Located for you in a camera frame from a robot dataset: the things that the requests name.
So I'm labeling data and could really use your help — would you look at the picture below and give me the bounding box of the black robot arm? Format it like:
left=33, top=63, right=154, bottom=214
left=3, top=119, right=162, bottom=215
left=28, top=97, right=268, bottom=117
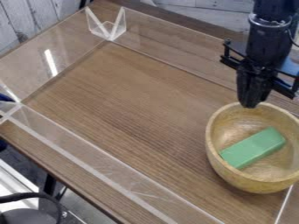
left=220, top=0, right=299, bottom=109

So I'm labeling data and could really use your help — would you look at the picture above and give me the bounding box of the black table leg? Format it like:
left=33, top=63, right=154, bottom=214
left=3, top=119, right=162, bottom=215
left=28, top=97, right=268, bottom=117
left=43, top=174, right=57, bottom=196

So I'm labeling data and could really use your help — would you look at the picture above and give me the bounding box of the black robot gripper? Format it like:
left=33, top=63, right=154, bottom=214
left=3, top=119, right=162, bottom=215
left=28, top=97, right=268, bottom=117
left=220, top=14, right=299, bottom=109

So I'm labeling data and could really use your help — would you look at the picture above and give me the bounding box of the clear acrylic corner bracket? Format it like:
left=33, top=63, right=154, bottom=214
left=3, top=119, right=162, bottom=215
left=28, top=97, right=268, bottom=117
left=85, top=7, right=127, bottom=42

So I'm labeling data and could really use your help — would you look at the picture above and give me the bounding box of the brown wooden bowl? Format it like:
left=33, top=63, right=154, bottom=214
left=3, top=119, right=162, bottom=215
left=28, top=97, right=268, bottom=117
left=204, top=102, right=299, bottom=193

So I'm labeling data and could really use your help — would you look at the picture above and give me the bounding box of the clear acrylic tray wall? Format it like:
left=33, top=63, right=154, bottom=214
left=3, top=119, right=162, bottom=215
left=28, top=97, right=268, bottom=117
left=0, top=0, right=299, bottom=224

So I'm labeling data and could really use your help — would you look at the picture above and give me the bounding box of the black cable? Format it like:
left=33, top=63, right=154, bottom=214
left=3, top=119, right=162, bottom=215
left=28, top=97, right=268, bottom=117
left=0, top=192, right=64, bottom=224

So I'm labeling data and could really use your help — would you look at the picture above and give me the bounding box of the black metal base plate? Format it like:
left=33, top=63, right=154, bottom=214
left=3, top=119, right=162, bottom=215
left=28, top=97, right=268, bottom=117
left=0, top=198, right=88, bottom=224

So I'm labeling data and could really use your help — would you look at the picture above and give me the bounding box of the green rectangular block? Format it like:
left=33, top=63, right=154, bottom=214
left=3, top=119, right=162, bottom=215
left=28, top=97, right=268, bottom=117
left=219, top=127, right=286, bottom=169

